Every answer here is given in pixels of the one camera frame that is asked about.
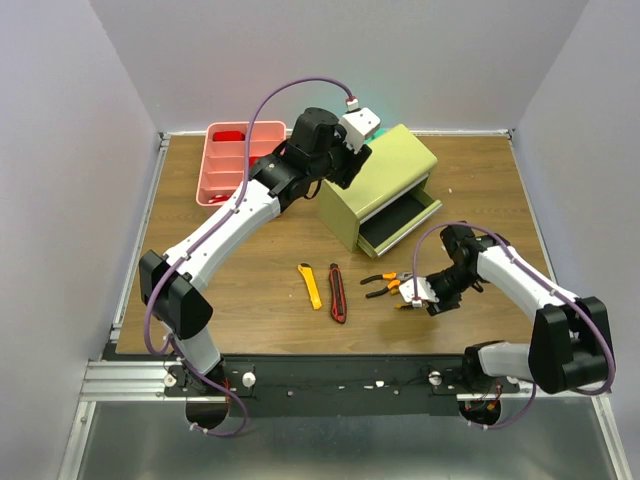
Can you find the olive green drawer cabinet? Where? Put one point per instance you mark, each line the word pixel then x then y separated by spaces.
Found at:
pixel 387 200

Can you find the pink compartment tray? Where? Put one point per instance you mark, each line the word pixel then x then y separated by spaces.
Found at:
pixel 222 164

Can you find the green cloth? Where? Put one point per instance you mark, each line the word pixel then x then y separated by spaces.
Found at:
pixel 376 135

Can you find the red black utility knife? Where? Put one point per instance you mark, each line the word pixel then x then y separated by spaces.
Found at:
pixel 338 309

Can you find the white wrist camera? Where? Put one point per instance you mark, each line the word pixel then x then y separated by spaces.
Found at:
pixel 417 292
pixel 359 123

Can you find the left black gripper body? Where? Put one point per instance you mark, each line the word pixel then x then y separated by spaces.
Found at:
pixel 341 165

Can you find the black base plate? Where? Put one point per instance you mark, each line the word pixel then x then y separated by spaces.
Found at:
pixel 272 386

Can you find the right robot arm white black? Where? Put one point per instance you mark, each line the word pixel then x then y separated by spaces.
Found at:
pixel 570 347

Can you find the red item back compartment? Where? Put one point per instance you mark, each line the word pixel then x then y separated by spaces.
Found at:
pixel 228 136

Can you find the red white item front compartment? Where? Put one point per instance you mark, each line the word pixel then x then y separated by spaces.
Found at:
pixel 218 199

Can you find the aluminium rail frame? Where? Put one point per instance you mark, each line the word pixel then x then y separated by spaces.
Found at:
pixel 101 442

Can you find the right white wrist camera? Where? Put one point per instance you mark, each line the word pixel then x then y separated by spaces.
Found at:
pixel 417 292

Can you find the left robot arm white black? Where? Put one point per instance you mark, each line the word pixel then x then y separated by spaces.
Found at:
pixel 322 147

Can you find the red item middle compartment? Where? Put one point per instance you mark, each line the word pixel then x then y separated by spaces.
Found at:
pixel 252 161

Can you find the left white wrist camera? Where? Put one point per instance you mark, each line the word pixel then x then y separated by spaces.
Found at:
pixel 359 123

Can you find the yellow utility knife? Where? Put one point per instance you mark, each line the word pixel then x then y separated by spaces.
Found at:
pixel 311 285

